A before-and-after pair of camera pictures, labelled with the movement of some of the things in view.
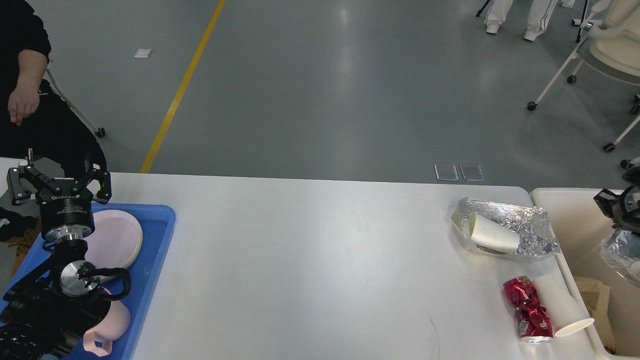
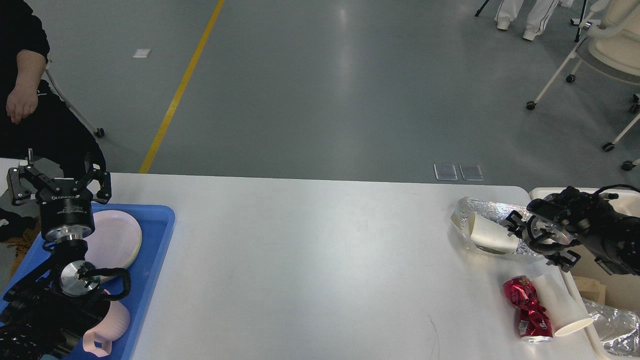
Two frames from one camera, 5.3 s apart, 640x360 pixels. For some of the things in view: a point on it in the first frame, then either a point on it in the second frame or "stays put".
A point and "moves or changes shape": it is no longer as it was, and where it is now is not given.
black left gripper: (68, 218) stays put
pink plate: (116, 241) stays put
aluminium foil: (621, 251) moves or changes shape
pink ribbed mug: (114, 325) stays put
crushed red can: (535, 326) stays put
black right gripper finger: (609, 202) → (513, 224)
